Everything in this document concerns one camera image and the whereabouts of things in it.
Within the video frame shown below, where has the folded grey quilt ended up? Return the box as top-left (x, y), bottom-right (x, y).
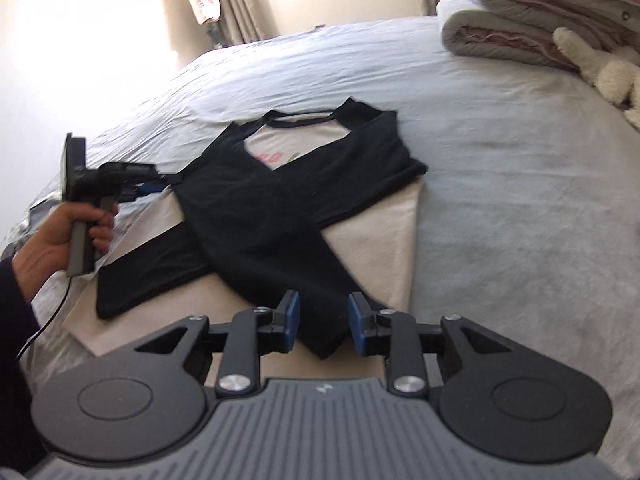
top-left (475, 0), bottom-right (639, 51)
top-left (436, 0), bottom-right (576, 72)

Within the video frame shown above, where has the person left hand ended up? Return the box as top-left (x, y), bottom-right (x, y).
top-left (12, 202), bottom-right (118, 302)

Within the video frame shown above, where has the grey left window curtain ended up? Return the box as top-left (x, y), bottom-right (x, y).
top-left (210, 0), bottom-right (276, 47)

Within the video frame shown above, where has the upper folded grey quilt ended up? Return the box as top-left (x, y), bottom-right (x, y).
top-left (475, 0), bottom-right (639, 51)

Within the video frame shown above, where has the dark sleeved left forearm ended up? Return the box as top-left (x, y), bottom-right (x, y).
top-left (0, 260), bottom-right (46, 474)

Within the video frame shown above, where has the lower folded grey quilt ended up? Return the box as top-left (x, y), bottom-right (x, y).
top-left (436, 0), bottom-right (576, 72)

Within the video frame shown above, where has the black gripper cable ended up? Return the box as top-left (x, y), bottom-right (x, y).
top-left (15, 274), bottom-right (74, 361)

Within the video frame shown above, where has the beige black raglan bear shirt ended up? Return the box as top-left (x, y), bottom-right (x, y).
top-left (64, 100), bottom-right (427, 358)

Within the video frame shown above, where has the white plush toy dog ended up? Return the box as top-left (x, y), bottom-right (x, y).
top-left (552, 27), bottom-right (640, 130)

